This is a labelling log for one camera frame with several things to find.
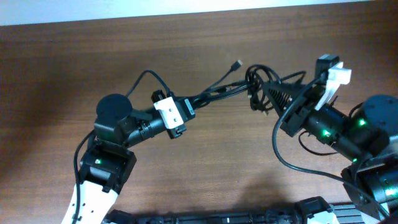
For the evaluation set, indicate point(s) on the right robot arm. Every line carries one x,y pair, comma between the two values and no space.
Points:
367,137

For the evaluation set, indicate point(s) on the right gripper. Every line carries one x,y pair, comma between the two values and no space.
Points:
295,118

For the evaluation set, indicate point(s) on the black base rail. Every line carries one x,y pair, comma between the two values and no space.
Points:
311,210

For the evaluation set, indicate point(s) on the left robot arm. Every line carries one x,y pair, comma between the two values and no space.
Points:
107,163

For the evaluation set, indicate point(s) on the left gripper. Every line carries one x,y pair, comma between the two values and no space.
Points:
188,109

